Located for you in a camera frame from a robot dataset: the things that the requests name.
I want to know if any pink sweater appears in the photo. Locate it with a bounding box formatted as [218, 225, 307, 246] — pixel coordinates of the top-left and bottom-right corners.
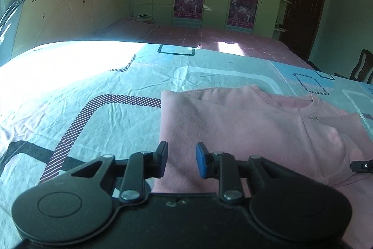
[151, 84, 373, 197]

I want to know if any lower left pink poster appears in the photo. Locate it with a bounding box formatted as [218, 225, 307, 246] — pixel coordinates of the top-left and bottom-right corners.
[173, 0, 204, 28]

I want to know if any pink checked bed cover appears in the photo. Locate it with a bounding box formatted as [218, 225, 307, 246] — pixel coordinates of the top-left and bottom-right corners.
[93, 20, 312, 70]

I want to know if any patterned blue bed sheet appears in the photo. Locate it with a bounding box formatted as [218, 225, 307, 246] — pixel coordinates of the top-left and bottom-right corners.
[1, 41, 372, 248]

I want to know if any dark wooden door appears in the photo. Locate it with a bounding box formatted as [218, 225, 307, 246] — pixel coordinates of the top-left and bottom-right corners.
[280, 0, 325, 61]

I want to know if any dark wooden chair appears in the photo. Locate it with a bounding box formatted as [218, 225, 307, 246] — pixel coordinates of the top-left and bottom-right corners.
[348, 49, 373, 85]

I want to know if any lower right pink poster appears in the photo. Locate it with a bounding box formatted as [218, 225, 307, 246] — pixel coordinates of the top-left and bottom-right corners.
[226, 0, 258, 33]

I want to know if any pink poster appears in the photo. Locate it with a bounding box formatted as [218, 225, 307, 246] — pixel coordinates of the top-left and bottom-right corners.
[226, 0, 258, 33]
[173, 0, 204, 28]

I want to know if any cream arched headboard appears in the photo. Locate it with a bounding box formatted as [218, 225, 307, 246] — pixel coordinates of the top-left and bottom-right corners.
[11, 0, 121, 58]

